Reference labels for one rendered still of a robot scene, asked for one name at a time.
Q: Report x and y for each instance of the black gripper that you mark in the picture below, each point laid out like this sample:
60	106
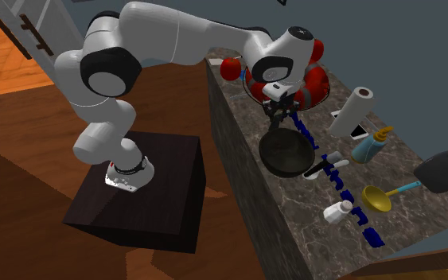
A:
281	103

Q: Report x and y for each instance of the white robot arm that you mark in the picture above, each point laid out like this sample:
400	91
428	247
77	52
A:
150	35

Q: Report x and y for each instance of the black frying pan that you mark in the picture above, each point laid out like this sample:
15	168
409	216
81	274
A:
285	153

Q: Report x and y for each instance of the red apple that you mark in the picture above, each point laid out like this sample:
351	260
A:
230	69

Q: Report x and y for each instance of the black tool with grey tip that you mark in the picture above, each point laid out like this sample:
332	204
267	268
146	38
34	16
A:
318	166

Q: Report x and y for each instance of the white paper towel roll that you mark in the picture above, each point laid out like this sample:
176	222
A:
353	110

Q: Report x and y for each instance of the small white flat object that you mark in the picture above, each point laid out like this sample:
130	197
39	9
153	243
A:
215	61

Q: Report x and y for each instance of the white phone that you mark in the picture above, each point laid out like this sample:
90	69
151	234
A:
359	132

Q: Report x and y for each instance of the blue bottle with yellow pump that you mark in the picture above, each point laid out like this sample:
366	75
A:
367	149

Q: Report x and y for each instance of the white salt shaker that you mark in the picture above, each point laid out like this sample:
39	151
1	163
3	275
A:
336	212

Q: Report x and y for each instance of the dark robot stand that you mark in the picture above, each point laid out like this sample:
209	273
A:
157	186

